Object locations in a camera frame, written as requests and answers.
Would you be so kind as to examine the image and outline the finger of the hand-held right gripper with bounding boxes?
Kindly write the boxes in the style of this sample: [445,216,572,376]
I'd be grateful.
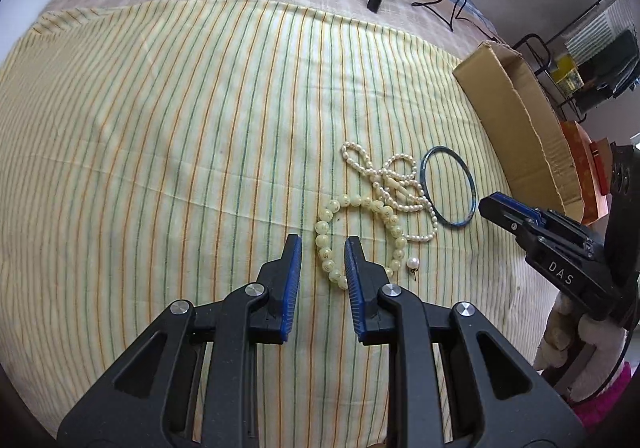
[479,197,538,249]
[492,192,556,224]

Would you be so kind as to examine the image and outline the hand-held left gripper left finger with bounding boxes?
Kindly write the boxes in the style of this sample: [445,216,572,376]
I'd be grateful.
[57,234,303,448]

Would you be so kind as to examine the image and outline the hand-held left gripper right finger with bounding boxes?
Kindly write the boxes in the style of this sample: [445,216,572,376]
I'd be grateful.
[345,235,586,448]

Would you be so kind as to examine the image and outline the blue bangle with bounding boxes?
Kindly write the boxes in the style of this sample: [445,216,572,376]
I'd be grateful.
[420,146,475,228]

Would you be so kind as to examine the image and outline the pale beaded bracelet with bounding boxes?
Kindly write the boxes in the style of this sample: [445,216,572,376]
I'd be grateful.
[314,195,408,290]

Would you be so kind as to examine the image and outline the cardboard box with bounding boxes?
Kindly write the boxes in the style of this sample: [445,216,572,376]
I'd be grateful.
[452,40,587,224]

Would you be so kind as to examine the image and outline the small pearl bracelet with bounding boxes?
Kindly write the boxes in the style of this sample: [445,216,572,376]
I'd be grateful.
[381,153,418,186]

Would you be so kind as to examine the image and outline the long pearl necklace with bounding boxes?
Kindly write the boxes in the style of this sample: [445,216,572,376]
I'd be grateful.
[341,142,439,244]

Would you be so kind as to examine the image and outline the orange cloth covered table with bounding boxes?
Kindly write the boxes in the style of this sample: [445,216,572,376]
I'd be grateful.
[560,122,611,225]

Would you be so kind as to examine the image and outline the red box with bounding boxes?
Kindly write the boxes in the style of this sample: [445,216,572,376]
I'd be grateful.
[590,139,616,196]

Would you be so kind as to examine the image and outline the pink cloth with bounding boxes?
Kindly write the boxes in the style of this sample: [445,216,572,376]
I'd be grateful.
[572,363,640,429]

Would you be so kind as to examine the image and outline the yellow box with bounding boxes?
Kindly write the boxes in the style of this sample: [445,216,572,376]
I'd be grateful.
[552,55,585,95]

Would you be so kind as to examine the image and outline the black clothes rack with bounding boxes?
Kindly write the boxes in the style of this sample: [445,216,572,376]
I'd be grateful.
[512,0,640,121]

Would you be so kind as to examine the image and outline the dark hanging clothes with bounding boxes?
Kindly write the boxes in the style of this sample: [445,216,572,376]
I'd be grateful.
[582,28,640,101]

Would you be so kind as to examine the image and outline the yellow striped cloth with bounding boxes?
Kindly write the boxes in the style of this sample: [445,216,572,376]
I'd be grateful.
[0,0,571,448]

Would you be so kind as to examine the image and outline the striped towel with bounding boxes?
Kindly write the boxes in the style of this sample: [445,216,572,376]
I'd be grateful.
[565,8,626,64]

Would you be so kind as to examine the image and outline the black power cable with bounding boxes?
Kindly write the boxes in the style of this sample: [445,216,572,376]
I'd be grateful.
[411,0,498,41]

